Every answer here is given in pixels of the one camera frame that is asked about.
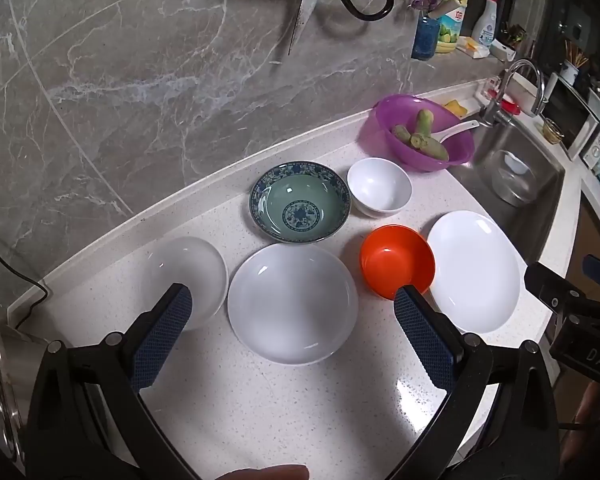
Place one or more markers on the steel faucet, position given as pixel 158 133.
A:
pixel 500 87

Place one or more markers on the small white container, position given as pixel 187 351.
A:
pixel 505 50

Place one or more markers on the glass bowl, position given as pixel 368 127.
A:
pixel 515 190

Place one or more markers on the red scrubber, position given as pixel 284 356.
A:
pixel 511 107

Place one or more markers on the white spray bottle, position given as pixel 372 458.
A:
pixel 484 30

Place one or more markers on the person's left hand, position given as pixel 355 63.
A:
pixel 265 474

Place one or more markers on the small white bowl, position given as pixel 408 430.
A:
pixel 380 185

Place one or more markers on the steel sink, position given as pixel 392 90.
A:
pixel 530 220

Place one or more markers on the purple plastic basin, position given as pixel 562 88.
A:
pixel 380 125

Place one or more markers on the kitchen scissors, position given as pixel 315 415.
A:
pixel 307 0

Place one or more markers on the white spoon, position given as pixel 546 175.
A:
pixel 455 131

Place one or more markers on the white deep round plate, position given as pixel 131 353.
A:
pixel 290 305

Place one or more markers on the white microwave oven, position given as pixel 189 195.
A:
pixel 575 115

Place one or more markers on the yellow dish soap bottle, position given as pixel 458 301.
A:
pixel 450 30

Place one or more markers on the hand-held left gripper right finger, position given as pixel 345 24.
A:
pixel 425 335

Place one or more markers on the white soap box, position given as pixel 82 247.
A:
pixel 472 47

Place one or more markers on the white plastic tub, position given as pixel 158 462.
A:
pixel 520 91

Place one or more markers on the steel pot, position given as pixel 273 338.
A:
pixel 0 385

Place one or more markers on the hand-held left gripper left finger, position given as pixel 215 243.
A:
pixel 167 330

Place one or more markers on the blue patterned bowl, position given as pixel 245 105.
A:
pixel 300 205

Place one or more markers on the white oval plate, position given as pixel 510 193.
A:
pixel 475 270

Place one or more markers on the translucent white plate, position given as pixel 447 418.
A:
pixel 190 265

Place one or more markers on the green cucumber piece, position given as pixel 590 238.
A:
pixel 432 150
pixel 423 120
pixel 401 133

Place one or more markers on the yellow sponge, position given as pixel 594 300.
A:
pixel 455 108

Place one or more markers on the chopstick holder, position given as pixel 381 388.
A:
pixel 569 72

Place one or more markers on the orange bowl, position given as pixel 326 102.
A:
pixel 395 255

